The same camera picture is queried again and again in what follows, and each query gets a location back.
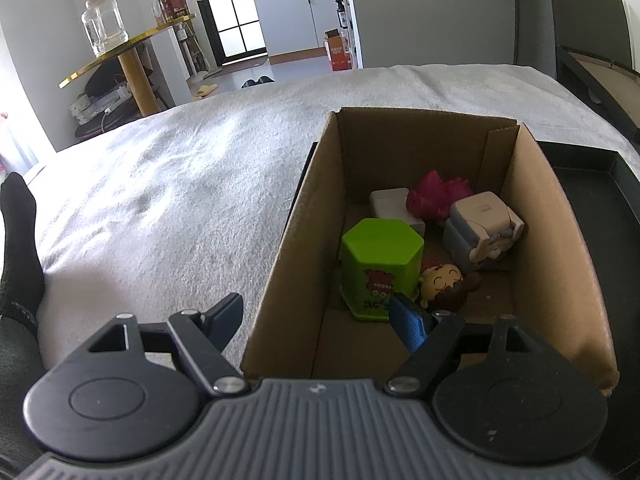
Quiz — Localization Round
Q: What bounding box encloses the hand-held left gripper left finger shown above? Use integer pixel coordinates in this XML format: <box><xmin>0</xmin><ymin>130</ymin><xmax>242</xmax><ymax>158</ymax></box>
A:
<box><xmin>87</xmin><ymin>292</ymin><xmax>251</xmax><ymax>398</ymax></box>

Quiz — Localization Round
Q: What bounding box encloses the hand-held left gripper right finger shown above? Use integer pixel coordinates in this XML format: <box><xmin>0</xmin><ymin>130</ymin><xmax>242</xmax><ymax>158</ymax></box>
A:
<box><xmin>385</xmin><ymin>292</ymin><xmax>571</xmax><ymax>396</ymax></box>

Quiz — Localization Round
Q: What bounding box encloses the brown haired doll figure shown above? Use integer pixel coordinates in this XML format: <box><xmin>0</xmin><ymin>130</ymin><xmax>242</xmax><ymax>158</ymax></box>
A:
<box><xmin>417</xmin><ymin>261</ymin><xmax>483</xmax><ymax>313</ymax></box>

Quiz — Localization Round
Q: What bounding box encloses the green hexagonal toy box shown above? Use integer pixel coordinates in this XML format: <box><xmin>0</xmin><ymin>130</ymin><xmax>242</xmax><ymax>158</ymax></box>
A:
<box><xmin>341</xmin><ymin>218</ymin><xmax>425</xmax><ymax>323</ymax></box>

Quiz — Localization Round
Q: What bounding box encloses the white power adapter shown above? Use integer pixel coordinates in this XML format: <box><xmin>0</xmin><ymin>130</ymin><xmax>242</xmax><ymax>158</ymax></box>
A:
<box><xmin>369</xmin><ymin>187</ymin><xmax>427</xmax><ymax>236</ymax></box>

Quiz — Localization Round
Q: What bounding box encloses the brown cardboard box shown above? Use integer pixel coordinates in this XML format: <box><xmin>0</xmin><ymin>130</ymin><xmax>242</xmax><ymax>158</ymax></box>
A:
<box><xmin>240</xmin><ymin>106</ymin><xmax>621</xmax><ymax>396</ymax></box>

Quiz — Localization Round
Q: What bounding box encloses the white grey robot toy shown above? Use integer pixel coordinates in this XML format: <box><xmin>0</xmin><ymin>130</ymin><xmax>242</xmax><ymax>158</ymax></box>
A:
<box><xmin>442</xmin><ymin>191</ymin><xmax>526</xmax><ymax>273</ymax></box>

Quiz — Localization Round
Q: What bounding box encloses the pink plush toy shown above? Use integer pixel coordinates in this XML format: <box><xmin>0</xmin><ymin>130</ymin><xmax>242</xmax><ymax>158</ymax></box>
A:
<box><xmin>405</xmin><ymin>170</ymin><xmax>474</xmax><ymax>223</ymax></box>

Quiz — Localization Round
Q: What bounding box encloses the person's leg in black sock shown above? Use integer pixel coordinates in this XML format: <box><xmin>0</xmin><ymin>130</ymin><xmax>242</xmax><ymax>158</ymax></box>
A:
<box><xmin>0</xmin><ymin>171</ymin><xmax>48</xmax><ymax>466</ymax></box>

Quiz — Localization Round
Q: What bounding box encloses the black tray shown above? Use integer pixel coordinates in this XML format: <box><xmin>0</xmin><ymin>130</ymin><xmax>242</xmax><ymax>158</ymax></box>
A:
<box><xmin>295</xmin><ymin>140</ymin><xmax>640</xmax><ymax>476</ymax></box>

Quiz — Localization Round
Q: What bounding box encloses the white power strip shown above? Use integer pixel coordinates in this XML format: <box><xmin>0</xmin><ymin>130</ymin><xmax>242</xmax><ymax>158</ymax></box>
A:
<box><xmin>69</xmin><ymin>85</ymin><xmax>132</xmax><ymax>123</ymax></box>

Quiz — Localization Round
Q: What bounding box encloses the gold round table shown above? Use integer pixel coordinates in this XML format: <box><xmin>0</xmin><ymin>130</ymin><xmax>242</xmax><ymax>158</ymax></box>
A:
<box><xmin>59</xmin><ymin>14</ymin><xmax>197</xmax><ymax>117</ymax></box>

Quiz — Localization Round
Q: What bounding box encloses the orange cardboard box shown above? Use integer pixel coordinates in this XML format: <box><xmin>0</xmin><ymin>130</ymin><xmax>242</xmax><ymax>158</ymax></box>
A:
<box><xmin>324</xmin><ymin>29</ymin><xmax>353</xmax><ymax>72</ymax></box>

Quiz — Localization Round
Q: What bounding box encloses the white kitchen cabinet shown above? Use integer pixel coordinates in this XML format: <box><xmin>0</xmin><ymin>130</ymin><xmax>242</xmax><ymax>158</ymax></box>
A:
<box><xmin>252</xmin><ymin>0</ymin><xmax>351</xmax><ymax>58</ymax></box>

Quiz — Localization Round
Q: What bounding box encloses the clear glass jar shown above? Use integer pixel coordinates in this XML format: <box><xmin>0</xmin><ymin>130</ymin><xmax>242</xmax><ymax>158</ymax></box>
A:
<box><xmin>81</xmin><ymin>0</ymin><xmax>128</xmax><ymax>57</ymax></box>

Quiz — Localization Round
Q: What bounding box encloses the black framed brown board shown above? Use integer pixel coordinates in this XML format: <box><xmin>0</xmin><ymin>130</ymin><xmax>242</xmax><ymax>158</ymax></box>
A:
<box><xmin>557</xmin><ymin>46</ymin><xmax>640</xmax><ymax>141</ymax></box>

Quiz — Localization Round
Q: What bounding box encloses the red canister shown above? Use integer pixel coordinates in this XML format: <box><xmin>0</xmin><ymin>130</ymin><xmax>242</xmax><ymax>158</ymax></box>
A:
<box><xmin>157</xmin><ymin>0</ymin><xmax>191</xmax><ymax>23</ymax></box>

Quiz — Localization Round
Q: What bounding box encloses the dark grey headboard panel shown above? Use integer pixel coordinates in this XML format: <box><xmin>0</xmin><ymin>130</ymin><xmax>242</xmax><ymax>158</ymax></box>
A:
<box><xmin>547</xmin><ymin>0</ymin><xmax>640</xmax><ymax>81</ymax></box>

